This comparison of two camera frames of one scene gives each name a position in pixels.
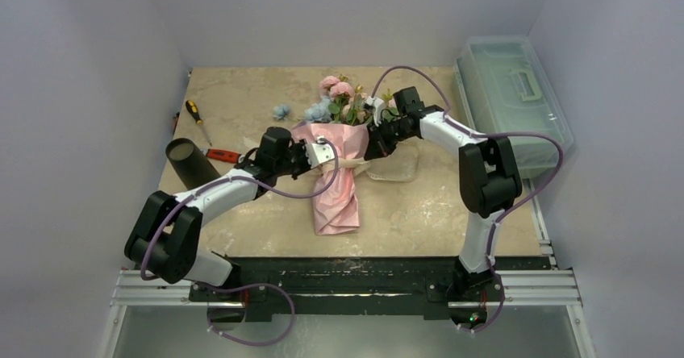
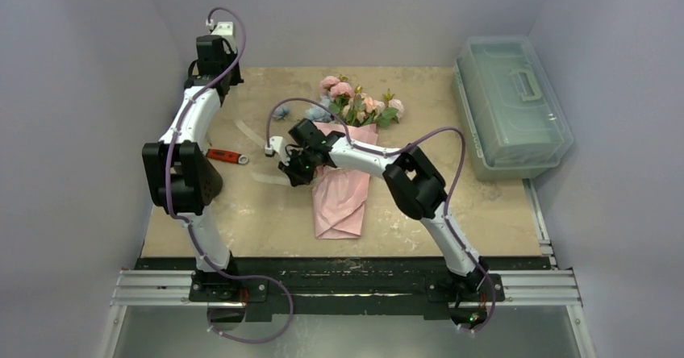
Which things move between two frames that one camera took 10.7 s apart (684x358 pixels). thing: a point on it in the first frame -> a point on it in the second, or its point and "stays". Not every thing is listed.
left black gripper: [301, 149] -> [236, 78]
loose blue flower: [281, 111] stays
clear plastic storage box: [508, 93] stays
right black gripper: [381, 135] -> [298, 168]
